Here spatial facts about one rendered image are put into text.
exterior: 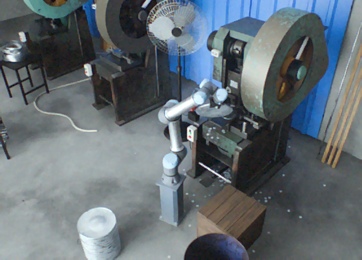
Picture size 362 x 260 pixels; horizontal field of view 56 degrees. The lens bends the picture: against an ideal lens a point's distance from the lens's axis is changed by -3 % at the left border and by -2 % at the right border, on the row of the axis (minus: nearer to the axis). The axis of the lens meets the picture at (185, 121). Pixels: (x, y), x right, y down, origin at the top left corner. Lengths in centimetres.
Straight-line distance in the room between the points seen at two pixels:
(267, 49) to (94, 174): 220
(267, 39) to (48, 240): 236
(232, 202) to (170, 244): 63
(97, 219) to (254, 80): 155
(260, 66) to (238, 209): 115
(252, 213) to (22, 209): 207
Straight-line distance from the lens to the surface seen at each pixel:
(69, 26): 558
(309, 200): 348
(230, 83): 290
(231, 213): 276
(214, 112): 280
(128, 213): 324
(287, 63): 256
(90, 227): 276
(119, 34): 360
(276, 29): 233
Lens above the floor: 245
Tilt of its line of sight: 35 degrees down
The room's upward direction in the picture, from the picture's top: straight up
